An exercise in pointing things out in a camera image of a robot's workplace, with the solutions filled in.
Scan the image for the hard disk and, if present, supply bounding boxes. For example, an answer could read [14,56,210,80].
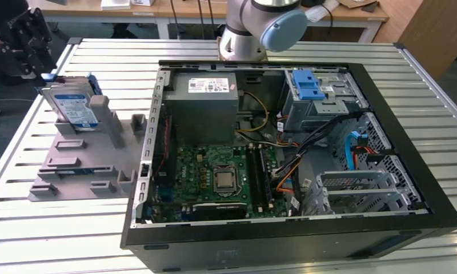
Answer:
[39,72,99,134]

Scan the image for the blue SATA wire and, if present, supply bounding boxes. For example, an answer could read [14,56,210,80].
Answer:
[342,130,370,172]

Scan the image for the silver disk bay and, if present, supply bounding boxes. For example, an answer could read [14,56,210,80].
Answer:
[314,170,422,215]

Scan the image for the white cardboard box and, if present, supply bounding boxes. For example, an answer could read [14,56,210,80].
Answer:
[99,0,131,11]

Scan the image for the wooden desk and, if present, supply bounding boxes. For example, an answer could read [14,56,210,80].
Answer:
[33,0,390,39]

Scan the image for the grey parts rack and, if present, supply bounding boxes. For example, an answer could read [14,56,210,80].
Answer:
[27,95,147,203]

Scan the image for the black case fan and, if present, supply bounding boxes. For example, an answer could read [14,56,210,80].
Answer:
[155,114,175,160]

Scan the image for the grey power supply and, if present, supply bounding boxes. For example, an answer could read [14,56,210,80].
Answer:
[162,71,239,146]

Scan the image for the green motherboard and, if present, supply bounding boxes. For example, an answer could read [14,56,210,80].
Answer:
[147,144,294,224]

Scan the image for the silver CPU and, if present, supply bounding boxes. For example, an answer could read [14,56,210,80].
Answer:
[214,170,237,191]

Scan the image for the metal socket cover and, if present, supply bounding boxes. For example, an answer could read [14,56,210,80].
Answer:
[210,164,242,198]

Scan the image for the blue drive cage latch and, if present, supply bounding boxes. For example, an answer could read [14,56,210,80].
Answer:
[291,69,326,101]

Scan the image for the black RAM slot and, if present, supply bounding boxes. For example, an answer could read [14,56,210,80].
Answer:
[257,144,274,208]
[246,144,263,211]

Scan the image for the black graphics card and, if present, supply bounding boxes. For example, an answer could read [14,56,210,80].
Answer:
[190,200,249,221]

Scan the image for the silver drive cage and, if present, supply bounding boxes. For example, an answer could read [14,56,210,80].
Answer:
[281,68,370,134]

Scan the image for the brown cardboard piece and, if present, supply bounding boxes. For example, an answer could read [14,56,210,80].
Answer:
[337,0,378,13]

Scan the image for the black PC case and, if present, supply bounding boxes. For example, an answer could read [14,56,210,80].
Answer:
[119,59,457,272]

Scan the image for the brown wooden cabinet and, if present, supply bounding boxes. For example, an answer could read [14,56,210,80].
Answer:
[373,0,457,83]

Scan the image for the yellow wire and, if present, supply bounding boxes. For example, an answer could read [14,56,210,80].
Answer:
[235,90,271,134]

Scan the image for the black wire bundle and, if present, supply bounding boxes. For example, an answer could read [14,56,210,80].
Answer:
[271,110,370,183]

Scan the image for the orange wire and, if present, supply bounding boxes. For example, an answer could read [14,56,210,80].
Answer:
[275,163,294,195]

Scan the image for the multicoloured disk power wire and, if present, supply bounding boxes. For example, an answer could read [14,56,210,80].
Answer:
[351,145,394,164]

